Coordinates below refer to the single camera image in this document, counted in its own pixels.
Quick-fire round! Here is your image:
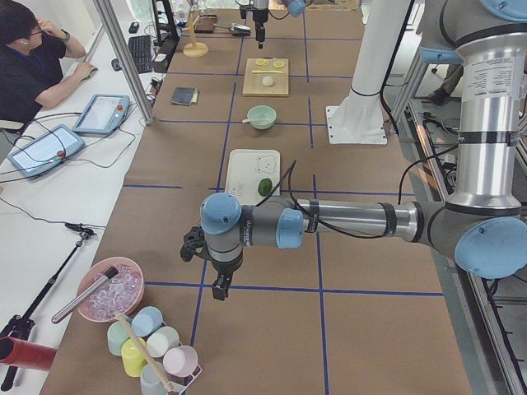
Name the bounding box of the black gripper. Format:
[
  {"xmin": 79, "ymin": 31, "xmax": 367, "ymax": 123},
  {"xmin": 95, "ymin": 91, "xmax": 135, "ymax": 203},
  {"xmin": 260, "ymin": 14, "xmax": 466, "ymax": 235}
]
[
  {"xmin": 252, "ymin": 8, "xmax": 268, "ymax": 49},
  {"xmin": 208, "ymin": 246, "xmax": 243, "ymax": 300}
]

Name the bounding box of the white ceramic spoon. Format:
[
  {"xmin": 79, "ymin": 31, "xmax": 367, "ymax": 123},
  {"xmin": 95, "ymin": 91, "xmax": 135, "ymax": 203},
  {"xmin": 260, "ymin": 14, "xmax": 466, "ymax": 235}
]
[{"xmin": 241, "ymin": 118, "xmax": 270, "ymax": 124}]

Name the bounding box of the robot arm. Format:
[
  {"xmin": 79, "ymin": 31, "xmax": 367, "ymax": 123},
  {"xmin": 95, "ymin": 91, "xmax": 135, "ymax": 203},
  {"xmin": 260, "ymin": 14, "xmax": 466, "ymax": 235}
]
[
  {"xmin": 248, "ymin": 0, "xmax": 307, "ymax": 49},
  {"xmin": 199, "ymin": 1, "xmax": 526, "ymax": 300}
]

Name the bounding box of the mint green bowl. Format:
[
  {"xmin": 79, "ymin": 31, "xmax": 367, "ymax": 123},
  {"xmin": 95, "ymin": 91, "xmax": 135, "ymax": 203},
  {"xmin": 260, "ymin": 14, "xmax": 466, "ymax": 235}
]
[{"xmin": 246, "ymin": 105, "xmax": 277, "ymax": 130}]

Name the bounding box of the pink bowl with ice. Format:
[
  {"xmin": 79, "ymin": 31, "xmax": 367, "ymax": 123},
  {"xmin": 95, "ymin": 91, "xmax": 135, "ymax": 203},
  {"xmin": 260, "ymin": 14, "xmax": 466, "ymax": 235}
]
[{"xmin": 77, "ymin": 257, "xmax": 145, "ymax": 323}]

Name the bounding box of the metal scoop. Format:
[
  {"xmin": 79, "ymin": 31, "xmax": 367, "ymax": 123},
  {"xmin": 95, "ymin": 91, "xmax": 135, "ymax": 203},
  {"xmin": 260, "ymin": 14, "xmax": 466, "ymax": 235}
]
[{"xmin": 213, "ymin": 23, "xmax": 251, "ymax": 37}]

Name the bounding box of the yellow plastic knife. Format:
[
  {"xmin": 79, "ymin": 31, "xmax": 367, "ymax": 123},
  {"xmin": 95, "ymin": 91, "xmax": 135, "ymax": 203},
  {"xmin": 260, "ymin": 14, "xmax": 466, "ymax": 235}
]
[{"xmin": 251, "ymin": 69, "xmax": 284, "ymax": 74}]

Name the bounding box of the wooden cutting board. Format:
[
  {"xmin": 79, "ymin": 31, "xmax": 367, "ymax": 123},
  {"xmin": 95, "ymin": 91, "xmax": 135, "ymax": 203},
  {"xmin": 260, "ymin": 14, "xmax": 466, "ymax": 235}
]
[{"xmin": 242, "ymin": 58, "xmax": 289, "ymax": 97}]

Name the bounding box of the wooden mug tree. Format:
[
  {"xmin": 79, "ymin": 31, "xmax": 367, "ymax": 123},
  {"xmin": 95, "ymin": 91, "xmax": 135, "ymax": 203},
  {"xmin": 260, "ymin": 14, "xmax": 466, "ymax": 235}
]
[{"xmin": 182, "ymin": 1, "xmax": 215, "ymax": 58}]

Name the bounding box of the light blue cup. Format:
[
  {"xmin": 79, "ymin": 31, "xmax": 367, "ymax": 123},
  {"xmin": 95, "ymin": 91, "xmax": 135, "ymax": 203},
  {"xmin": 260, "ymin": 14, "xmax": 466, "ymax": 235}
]
[{"xmin": 131, "ymin": 306, "xmax": 163, "ymax": 337}]

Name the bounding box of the white cup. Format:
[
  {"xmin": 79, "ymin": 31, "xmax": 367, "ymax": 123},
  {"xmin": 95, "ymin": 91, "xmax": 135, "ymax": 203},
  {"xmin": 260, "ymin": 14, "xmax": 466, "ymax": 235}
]
[{"xmin": 146, "ymin": 326, "xmax": 180, "ymax": 358}]

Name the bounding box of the pink cup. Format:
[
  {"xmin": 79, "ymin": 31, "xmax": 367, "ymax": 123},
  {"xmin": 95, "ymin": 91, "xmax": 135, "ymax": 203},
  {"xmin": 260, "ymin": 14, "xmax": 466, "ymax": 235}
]
[{"xmin": 163, "ymin": 346, "xmax": 198, "ymax": 378}]

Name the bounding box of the grey folded cloth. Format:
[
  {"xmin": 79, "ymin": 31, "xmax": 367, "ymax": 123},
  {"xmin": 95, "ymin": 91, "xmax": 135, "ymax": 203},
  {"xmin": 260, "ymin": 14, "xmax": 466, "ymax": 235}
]
[{"xmin": 170, "ymin": 86, "xmax": 199, "ymax": 106}]

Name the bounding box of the metal rod tool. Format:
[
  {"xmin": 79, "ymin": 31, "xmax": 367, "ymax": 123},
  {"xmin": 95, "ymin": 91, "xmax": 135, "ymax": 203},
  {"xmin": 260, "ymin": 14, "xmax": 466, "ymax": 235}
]
[{"xmin": 51, "ymin": 266, "xmax": 119, "ymax": 324}]

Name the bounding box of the green avocado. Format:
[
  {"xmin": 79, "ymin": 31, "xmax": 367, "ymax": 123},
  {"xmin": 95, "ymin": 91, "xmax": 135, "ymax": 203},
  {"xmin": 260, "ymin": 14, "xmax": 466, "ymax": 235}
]
[{"xmin": 257, "ymin": 178, "xmax": 273, "ymax": 197}]

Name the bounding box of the yellow cup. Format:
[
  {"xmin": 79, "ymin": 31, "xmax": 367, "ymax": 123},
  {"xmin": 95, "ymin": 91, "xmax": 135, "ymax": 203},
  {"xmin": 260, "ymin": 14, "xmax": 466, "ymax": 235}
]
[{"xmin": 121, "ymin": 338, "xmax": 147, "ymax": 378}]

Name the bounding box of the pale green cup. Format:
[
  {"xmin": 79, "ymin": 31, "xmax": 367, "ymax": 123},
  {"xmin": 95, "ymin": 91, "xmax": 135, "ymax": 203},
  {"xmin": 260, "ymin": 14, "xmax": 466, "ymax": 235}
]
[{"xmin": 106, "ymin": 321, "xmax": 129, "ymax": 356}]

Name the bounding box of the grey cup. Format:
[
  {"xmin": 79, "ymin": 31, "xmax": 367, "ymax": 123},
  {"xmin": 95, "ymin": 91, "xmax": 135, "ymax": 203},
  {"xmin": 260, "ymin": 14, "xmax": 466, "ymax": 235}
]
[{"xmin": 140, "ymin": 365, "xmax": 168, "ymax": 395}]

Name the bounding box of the white bear tray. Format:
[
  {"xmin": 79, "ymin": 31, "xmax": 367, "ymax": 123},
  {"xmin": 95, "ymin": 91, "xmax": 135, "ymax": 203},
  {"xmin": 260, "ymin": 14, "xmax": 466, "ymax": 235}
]
[{"xmin": 225, "ymin": 149, "xmax": 281, "ymax": 205}]

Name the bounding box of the black keyboard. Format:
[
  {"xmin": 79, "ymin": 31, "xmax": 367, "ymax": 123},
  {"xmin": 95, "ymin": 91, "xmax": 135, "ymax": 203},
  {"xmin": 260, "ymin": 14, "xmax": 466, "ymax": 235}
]
[{"xmin": 128, "ymin": 35, "xmax": 152, "ymax": 74}]

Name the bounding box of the teach pendant tablet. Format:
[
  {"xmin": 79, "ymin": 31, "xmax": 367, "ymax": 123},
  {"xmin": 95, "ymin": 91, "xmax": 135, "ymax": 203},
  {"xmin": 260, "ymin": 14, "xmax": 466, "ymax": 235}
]
[
  {"xmin": 72, "ymin": 94, "xmax": 130, "ymax": 136},
  {"xmin": 7, "ymin": 124, "xmax": 85, "ymax": 178}
]

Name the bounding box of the black tripod stick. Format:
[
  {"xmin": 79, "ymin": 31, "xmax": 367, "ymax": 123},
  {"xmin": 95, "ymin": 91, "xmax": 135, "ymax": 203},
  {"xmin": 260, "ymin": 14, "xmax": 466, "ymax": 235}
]
[{"xmin": 0, "ymin": 222, "xmax": 98, "ymax": 392}]

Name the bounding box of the red cylinder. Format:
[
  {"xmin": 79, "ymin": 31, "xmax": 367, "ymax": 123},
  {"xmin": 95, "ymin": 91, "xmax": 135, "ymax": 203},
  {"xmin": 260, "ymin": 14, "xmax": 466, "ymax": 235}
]
[{"xmin": 1, "ymin": 337, "xmax": 57, "ymax": 371}]

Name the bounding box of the seated person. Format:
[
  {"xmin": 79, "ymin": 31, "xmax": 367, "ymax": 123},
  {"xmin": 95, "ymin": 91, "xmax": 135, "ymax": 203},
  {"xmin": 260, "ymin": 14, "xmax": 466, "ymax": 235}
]
[{"xmin": 1, "ymin": 1, "xmax": 97, "ymax": 125}]

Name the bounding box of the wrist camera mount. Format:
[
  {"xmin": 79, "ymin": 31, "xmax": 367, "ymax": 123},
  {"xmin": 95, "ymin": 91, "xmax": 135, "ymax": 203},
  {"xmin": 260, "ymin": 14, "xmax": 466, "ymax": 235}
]
[
  {"xmin": 180, "ymin": 226, "xmax": 208, "ymax": 263},
  {"xmin": 236, "ymin": 0, "xmax": 253, "ymax": 19}
]

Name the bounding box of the white wire cup rack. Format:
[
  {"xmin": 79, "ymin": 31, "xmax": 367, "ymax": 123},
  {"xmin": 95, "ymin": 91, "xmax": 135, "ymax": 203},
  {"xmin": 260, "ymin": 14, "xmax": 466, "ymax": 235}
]
[{"xmin": 174, "ymin": 342, "xmax": 201, "ymax": 385}]

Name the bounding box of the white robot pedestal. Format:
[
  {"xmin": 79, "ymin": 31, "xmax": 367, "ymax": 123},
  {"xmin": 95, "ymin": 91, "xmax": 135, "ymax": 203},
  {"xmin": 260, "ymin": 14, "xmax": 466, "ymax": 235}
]
[{"xmin": 326, "ymin": 0, "xmax": 413, "ymax": 145}]

